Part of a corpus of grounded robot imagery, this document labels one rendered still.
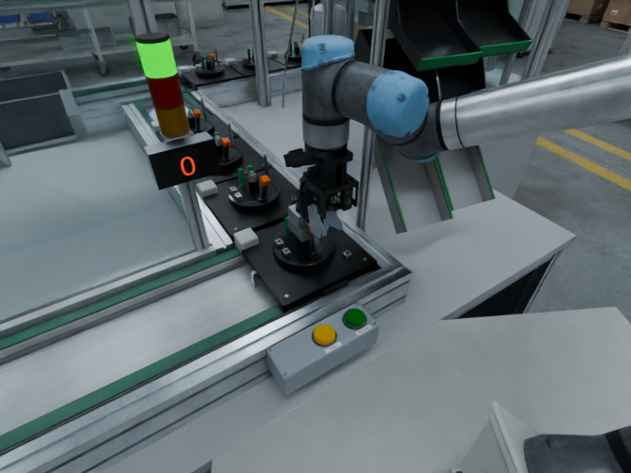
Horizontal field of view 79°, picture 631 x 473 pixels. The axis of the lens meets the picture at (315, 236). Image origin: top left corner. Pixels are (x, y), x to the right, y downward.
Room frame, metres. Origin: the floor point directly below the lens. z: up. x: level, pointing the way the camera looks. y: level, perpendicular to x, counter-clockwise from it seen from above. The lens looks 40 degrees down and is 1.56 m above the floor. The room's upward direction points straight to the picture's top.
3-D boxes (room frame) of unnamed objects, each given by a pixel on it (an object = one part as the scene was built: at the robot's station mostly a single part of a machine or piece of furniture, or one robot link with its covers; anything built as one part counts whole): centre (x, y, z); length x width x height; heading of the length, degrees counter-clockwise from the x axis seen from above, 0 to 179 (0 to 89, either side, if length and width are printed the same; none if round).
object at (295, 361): (0.42, -0.02, 0.93); 0.21 x 0.07 x 0.06; 123
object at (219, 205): (0.87, 0.17, 1.01); 0.24 x 0.24 x 0.13; 33
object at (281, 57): (2.19, 0.10, 1.01); 0.24 x 0.24 x 0.13; 33
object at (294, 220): (0.66, 0.03, 1.06); 0.08 x 0.04 x 0.07; 32
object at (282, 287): (0.65, 0.03, 0.96); 0.24 x 0.24 x 0.02; 33
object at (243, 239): (0.68, 0.16, 0.97); 0.05 x 0.05 x 0.04; 33
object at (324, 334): (0.42, -0.02, 0.96); 0.04 x 0.04 x 0.02
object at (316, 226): (0.57, -0.01, 1.11); 0.06 x 0.03 x 0.09; 33
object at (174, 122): (0.65, 0.25, 1.28); 0.05 x 0.05 x 0.05
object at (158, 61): (0.65, 0.25, 1.38); 0.05 x 0.05 x 0.05
